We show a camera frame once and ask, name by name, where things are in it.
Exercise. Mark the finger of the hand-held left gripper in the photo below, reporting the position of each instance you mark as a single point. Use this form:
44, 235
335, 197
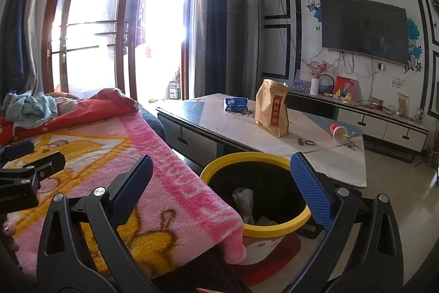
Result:
20, 149
48, 164

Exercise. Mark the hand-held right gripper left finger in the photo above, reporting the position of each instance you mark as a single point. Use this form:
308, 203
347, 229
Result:
133, 186

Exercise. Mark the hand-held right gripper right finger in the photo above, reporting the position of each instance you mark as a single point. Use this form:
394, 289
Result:
310, 190

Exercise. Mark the yellow rimmed trash bin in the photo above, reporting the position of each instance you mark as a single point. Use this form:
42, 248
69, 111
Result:
274, 230

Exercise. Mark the yellow white packet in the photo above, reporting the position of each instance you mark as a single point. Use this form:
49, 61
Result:
265, 221

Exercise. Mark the white plastic bag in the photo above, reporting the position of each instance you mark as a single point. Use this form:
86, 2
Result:
243, 203

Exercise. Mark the person's left hand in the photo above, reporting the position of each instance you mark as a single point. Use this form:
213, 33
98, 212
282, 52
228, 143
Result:
10, 239

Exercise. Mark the pink printed blanket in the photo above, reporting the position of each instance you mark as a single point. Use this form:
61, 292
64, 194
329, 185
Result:
154, 148

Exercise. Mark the light blue clothes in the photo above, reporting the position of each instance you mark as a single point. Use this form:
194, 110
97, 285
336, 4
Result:
31, 107

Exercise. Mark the red paper cup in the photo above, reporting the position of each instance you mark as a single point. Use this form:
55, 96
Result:
338, 132

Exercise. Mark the blue sofa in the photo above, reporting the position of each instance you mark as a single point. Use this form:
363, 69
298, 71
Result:
152, 123

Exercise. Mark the red floral quilt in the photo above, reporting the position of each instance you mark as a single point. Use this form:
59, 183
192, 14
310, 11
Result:
103, 107

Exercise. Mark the brown paper bag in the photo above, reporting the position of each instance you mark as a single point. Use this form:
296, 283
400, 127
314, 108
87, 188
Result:
271, 107

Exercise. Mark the white coffee table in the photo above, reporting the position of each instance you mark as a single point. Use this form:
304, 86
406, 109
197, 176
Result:
240, 131

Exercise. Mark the white television cabinet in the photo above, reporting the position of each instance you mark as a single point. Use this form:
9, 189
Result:
377, 121

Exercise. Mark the white vase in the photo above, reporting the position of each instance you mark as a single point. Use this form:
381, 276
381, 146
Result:
314, 86

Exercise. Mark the white bucket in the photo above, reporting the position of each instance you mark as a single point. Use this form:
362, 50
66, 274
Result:
174, 90

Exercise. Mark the purple printed card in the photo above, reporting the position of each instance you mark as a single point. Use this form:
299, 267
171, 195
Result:
301, 84

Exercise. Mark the red picture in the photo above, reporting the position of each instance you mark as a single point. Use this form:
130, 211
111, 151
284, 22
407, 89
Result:
346, 88

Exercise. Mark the dark blue curtain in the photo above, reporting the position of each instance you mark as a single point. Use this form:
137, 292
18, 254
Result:
13, 39
216, 21

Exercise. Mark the grey curtain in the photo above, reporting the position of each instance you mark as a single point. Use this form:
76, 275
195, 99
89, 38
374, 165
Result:
202, 4
37, 39

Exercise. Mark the blue tissue packet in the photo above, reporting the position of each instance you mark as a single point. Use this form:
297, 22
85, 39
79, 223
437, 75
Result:
236, 105

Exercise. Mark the dry potted plant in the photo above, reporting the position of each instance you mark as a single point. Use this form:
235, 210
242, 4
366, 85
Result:
177, 75

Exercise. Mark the pink artificial flowers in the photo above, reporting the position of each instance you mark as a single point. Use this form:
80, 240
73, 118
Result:
319, 68

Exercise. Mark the beige packet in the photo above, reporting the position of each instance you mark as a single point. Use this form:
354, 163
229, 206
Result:
403, 104

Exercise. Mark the grey standing air conditioner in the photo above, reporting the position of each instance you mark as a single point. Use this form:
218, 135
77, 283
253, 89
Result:
250, 46

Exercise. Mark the hanging pink clothes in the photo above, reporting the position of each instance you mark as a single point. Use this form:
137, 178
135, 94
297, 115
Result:
139, 21

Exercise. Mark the brown glass door frame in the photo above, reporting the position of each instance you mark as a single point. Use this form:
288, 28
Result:
186, 73

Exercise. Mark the white wall note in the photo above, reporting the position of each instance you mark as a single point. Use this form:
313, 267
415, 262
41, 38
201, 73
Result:
397, 83

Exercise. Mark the black wall television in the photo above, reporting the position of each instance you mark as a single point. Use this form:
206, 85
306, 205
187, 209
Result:
363, 28

